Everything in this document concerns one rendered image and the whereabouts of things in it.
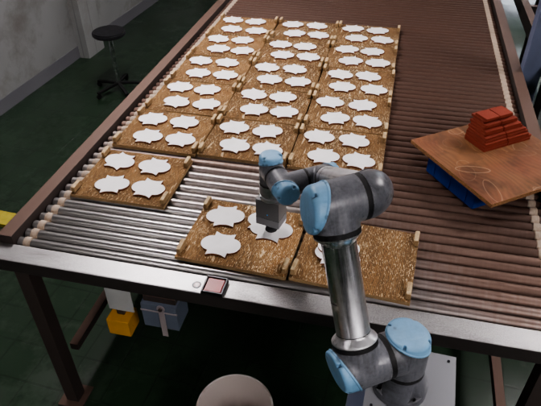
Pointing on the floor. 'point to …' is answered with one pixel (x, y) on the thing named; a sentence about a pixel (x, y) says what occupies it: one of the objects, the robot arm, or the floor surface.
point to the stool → (106, 33)
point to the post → (533, 55)
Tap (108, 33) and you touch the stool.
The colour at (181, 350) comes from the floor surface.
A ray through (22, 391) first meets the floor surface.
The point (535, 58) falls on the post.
